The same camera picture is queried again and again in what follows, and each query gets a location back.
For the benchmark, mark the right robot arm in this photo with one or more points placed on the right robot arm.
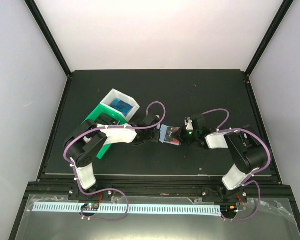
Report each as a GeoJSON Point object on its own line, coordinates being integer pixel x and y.
{"type": "Point", "coordinates": [249, 153]}

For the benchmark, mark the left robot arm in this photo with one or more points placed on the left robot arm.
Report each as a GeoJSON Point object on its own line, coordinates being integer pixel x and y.
{"type": "Point", "coordinates": [74, 153]}

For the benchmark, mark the red credit card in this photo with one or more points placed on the red credit card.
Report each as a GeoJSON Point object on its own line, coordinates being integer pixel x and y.
{"type": "Point", "coordinates": [175, 142]}

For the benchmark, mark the left black frame post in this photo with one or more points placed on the left black frame post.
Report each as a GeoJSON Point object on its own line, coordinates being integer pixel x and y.
{"type": "Point", "coordinates": [37, 15]}

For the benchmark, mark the left small circuit board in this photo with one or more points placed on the left small circuit board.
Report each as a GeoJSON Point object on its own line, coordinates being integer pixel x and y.
{"type": "Point", "coordinates": [89, 207]}

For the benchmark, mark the green plastic bin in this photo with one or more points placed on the green plastic bin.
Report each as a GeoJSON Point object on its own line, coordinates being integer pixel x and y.
{"type": "Point", "coordinates": [107, 110]}
{"type": "Point", "coordinates": [93, 144]}

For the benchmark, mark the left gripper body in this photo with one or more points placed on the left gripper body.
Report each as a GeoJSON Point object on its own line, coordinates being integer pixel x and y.
{"type": "Point", "coordinates": [153, 138]}

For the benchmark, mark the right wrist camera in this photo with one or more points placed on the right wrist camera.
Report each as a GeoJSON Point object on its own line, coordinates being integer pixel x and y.
{"type": "Point", "coordinates": [188, 124]}

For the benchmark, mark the clear white plastic bin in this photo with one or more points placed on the clear white plastic bin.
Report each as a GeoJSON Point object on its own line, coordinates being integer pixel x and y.
{"type": "Point", "coordinates": [107, 100]}

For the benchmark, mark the black frame post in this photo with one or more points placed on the black frame post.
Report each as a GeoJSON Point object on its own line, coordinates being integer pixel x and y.
{"type": "Point", "coordinates": [37, 15]}
{"type": "Point", "coordinates": [272, 29]}

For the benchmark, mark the small circuit board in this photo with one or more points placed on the small circuit board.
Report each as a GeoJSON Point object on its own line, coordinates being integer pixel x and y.
{"type": "Point", "coordinates": [89, 207]}
{"type": "Point", "coordinates": [229, 209]}

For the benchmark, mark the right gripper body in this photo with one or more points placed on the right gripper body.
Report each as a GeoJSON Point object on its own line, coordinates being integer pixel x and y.
{"type": "Point", "coordinates": [188, 137]}

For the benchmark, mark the white slotted cable duct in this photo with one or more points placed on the white slotted cable duct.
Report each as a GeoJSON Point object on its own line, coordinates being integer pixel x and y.
{"type": "Point", "coordinates": [145, 209]}

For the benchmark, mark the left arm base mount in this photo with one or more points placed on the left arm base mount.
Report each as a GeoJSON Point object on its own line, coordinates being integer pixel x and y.
{"type": "Point", "coordinates": [94, 193]}

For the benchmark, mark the right black frame post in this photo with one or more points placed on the right black frame post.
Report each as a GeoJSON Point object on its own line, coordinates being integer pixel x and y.
{"type": "Point", "coordinates": [272, 29]}

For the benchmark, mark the black aluminium front rail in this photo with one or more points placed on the black aluminium front rail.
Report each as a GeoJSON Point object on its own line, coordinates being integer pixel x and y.
{"type": "Point", "coordinates": [152, 186]}

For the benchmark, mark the right small circuit board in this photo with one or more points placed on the right small circuit board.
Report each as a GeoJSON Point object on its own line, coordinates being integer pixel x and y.
{"type": "Point", "coordinates": [229, 209]}

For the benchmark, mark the black VIP card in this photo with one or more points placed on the black VIP card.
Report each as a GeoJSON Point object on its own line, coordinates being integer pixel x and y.
{"type": "Point", "coordinates": [170, 134]}

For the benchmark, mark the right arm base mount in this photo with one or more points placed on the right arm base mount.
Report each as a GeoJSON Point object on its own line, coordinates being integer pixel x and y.
{"type": "Point", "coordinates": [220, 194]}

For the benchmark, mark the black cards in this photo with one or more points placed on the black cards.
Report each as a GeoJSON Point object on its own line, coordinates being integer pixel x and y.
{"type": "Point", "coordinates": [105, 119]}

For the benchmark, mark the blue cards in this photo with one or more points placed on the blue cards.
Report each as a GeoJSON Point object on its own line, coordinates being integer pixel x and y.
{"type": "Point", "coordinates": [121, 106]}

